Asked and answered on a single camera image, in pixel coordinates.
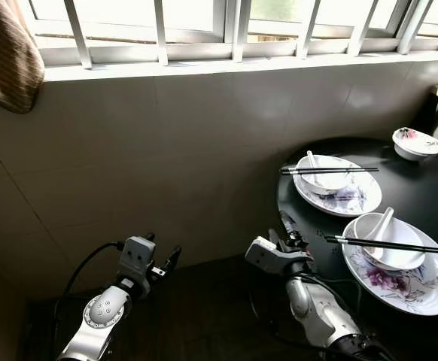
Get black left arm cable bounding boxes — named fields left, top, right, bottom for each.
left=62, top=242, right=126, bottom=348

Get white ceramic bowl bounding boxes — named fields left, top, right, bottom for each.
left=353, top=212, right=427, bottom=272
left=296, top=155, right=354, bottom=195

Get round black table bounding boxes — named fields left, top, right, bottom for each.
left=276, top=137, right=438, bottom=354

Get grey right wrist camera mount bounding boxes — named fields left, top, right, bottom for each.
left=245, top=236, right=312, bottom=276

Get small white floral bowl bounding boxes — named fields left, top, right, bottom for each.
left=392, top=127, right=438, bottom=162

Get brown curtain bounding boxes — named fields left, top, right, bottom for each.
left=0, top=0, right=45, bottom=114

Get white window frame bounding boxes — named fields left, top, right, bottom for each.
left=23, top=0, right=438, bottom=82

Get black chopstick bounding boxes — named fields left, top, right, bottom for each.
left=325, top=235, right=438, bottom=251
left=283, top=168, right=379, bottom=176
left=328, top=238, right=438, bottom=254
left=280, top=166, right=379, bottom=172

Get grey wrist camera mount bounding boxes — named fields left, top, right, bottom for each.
left=245, top=236, right=312, bottom=276
left=120, top=235, right=157, bottom=281

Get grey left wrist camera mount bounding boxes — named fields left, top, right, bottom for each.
left=120, top=235, right=157, bottom=281

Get white window bar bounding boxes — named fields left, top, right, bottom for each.
left=348, top=0, right=374, bottom=58
left=296, top=0, right=321, bottom=59
left=62, top=0, right=93, bottom=70
left=397, top=0, right=434, bottom=55
left=151, top=0, right=169, bottom=65

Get white floral plate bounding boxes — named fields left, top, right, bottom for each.
left=341, top=218, right=438, bottom=317
left=293, top=156, right=383, bottom=217

